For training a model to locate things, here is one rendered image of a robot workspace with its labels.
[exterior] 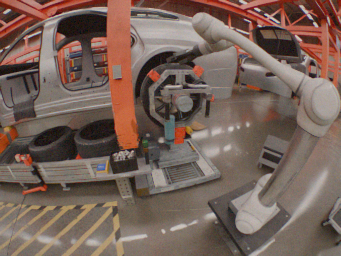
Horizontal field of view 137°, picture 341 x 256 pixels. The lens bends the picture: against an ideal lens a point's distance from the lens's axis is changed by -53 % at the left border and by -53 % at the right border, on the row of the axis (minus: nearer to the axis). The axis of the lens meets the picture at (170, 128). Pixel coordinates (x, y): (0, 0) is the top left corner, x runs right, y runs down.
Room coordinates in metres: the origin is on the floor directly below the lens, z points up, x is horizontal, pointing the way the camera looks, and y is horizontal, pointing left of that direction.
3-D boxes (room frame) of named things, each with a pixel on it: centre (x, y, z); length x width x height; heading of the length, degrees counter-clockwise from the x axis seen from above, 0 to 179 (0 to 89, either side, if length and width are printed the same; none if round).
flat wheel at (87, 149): (1.36, 0.82, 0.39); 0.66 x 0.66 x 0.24
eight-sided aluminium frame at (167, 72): (1.27, -0.08, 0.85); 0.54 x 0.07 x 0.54; 106
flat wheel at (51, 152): (1.16, 1.52, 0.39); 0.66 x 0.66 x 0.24
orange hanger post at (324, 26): (2.41, -3.61, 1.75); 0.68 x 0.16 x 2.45; 16
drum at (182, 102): (1.20, -0.10, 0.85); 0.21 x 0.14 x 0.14; 16
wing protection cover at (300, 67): (2.52, -2.91, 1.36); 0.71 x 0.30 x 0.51; 106
